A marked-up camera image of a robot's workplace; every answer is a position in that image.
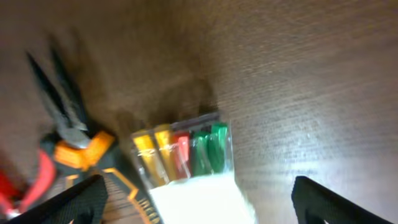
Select orange-black long-nose pliers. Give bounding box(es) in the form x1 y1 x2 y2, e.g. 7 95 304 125
26 46 162 224

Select small red-handled cutting pliers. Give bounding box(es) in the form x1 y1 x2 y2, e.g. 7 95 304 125
1 149 57 222

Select screwdriver set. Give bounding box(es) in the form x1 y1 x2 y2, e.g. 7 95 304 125
131 111 258 224

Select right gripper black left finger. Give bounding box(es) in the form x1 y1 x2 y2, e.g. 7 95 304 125
6 174 108 224

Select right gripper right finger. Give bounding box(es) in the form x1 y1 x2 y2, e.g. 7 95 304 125
291 176 392 224

